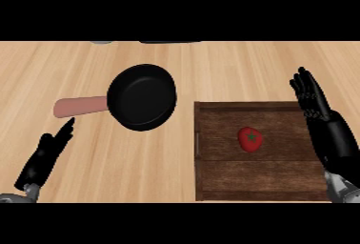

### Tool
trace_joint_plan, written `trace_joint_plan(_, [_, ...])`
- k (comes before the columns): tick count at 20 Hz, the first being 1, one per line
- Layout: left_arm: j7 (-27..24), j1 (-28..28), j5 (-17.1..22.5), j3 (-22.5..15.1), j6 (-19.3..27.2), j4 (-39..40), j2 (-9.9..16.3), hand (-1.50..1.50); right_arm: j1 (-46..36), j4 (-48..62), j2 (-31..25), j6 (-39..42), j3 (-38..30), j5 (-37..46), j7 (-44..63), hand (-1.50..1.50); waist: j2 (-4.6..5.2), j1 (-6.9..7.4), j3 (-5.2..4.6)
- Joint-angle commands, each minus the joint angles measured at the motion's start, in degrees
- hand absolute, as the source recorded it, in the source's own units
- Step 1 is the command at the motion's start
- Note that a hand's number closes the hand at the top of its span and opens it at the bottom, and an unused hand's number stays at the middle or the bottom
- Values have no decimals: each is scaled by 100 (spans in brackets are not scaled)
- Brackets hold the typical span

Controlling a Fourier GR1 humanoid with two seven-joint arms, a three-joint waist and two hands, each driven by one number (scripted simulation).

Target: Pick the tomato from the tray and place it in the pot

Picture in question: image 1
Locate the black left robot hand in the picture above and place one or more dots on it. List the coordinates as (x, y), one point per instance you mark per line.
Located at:
(45, 155)

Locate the red tomato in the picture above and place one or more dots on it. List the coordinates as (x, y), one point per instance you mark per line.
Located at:
(250, 139)

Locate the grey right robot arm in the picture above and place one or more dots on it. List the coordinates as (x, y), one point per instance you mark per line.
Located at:
(343, 189)

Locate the dark wooden tray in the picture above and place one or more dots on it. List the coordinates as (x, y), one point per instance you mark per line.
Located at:
(257, 171)

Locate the grey object at edge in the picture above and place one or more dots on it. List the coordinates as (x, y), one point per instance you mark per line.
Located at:
(101, 42)

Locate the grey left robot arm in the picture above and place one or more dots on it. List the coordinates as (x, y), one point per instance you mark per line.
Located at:
(21, 194)

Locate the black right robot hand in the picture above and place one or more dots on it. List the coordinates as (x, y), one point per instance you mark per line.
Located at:
(336, 136)

